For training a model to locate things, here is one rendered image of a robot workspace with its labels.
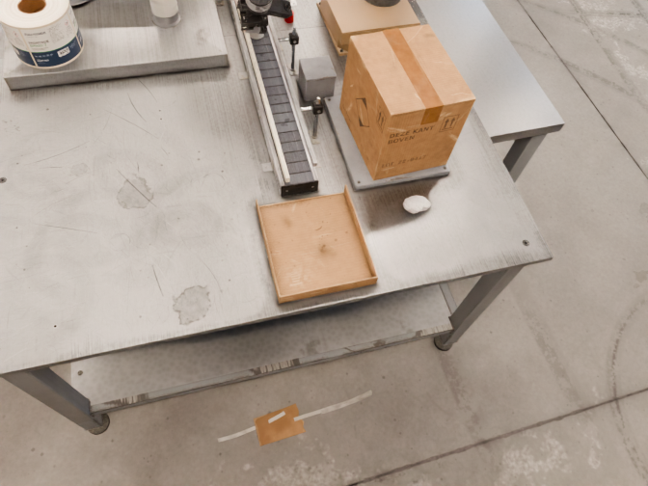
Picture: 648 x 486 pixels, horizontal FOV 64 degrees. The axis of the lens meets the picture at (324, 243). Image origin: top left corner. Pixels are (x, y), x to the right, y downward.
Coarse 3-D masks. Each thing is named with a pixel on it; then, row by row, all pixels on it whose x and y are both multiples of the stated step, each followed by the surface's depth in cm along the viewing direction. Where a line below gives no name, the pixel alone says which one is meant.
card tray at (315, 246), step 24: (264, 216) 144; (288, 216) 145; (312, 216) 145; (336, 216) 146; (264, 240) 139; (288, 240) 141; (312, 240) 141; (336, 240) 142; (360, 240) 143; (288, 264) 137; (312, 264) 138; (336, 264) 138; (360, 264) 139; (288, 288) 134; (312, 288) 134; (336, 288) 133
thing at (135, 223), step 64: (320, 0) 194; (0, 64) 165; (0, 128) 152; (64, 128) 154; (128, 128) 156; (192, 128) 158; (256, 128) 160; (320, 128) 162; (0, 192) 141; (64, 192) 143; (128, 192) 145; (192, 192) 146; (256, 192) 148; (320, 192) 150; (384, 192) 152; (448, 192) 154; (512, 192) 156; (0, 256) 132; (64, 256) 133; (128, 256) 135; (192, 256) 136; (256, 256) 138; (384, 256) 141; (448, 256) 143; (512, 256) 145; (0, 320) 123; (64, 320) 125; (128, 320) 126; (192, 320) 128; (256, 320) 129
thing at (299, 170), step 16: (256, 48) 171; (272, 48) 172; (272, 64) 168; (256, 80) 164; (272, 80) 164; (272, 96) 161; (272, 112) 157; (288, 112) 158; (288, 128) 155; (288, 144) 152; (288, 160) 149; (304, 160) 149; (304, 176) 146
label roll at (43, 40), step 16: (0, 0) 151; (16, 0) 151; (32, 0) 153; (48, 0) 153; (64, 0) 153; (0, 16) 147; (16, 16) 148; (32, 16) 148; (48, 16) 149; (64, 16) 151; (16, 32) 147; (32, 32) 147; (48, 32) 149; (64, 32) 153; (80, 32) 163; (16, 48) 154; (32, 48) 152; (48, 48) 153; (64, 48) 156; (80, 48) 162; (32, 64) 157; (48, 64) 157; (64, 64) 160
